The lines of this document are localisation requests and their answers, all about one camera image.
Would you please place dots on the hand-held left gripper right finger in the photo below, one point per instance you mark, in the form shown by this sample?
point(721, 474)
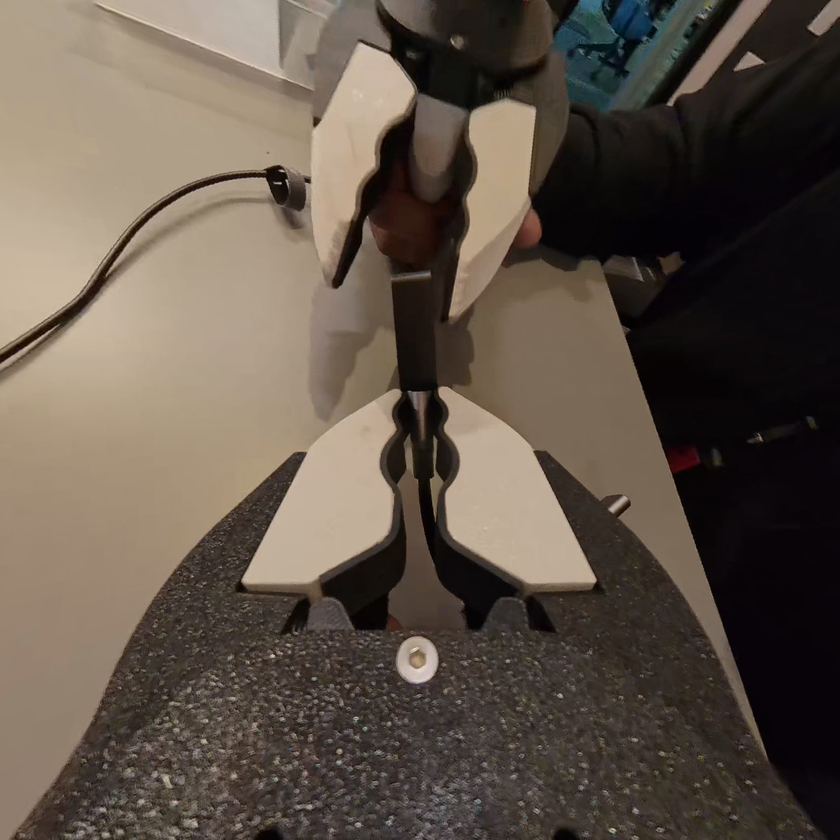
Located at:
point(518, 518)

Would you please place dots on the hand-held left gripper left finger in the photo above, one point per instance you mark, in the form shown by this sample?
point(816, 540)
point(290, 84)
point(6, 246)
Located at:
point(315, 512)

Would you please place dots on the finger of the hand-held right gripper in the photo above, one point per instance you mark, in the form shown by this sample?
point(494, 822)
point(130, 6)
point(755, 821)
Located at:
point(348, 151)
point(502, 190)

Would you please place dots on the black usb hub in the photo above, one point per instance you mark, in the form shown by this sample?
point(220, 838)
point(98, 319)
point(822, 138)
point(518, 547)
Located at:
point(413, 328)

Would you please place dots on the person's right forearm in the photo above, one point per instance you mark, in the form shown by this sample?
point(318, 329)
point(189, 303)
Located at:
point(656, 170)

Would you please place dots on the person's right hand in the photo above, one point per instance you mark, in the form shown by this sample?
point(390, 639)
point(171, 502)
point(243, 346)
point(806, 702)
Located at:
point(410, 229)

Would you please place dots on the white printed paper sheet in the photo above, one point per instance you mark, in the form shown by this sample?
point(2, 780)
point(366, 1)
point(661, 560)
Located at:
point(197, 26)

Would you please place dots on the person's black clothing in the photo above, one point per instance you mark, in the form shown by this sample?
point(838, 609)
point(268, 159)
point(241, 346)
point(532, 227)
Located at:
point(754, 590)

